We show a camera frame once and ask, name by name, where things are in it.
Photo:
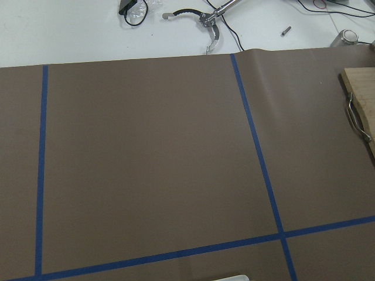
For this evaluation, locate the metal reacher grabber tool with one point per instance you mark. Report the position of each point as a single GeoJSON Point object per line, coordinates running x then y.
{"type": "Point", "coordinates": [208, 21]}

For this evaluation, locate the white rectangular tray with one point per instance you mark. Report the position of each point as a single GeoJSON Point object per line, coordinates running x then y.
{"type": "Point", "coordinates": [234, 278]}

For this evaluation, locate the small metal screw bit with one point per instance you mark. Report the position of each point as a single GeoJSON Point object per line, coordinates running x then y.
{"type": "Point", "coordinates": [284, 32]}

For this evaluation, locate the bamboo cutting board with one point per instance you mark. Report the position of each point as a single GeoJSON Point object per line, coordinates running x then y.
{"type": "Point", "coordinates": [358, 83]}

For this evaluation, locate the small metal cylinder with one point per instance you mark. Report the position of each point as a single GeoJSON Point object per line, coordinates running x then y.
{"type": "Point", "coordinates": [345, 37]}

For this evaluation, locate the small black strap device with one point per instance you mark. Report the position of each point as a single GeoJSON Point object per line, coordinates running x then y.
{"type": "Point", "coordinates": [124, 8]}

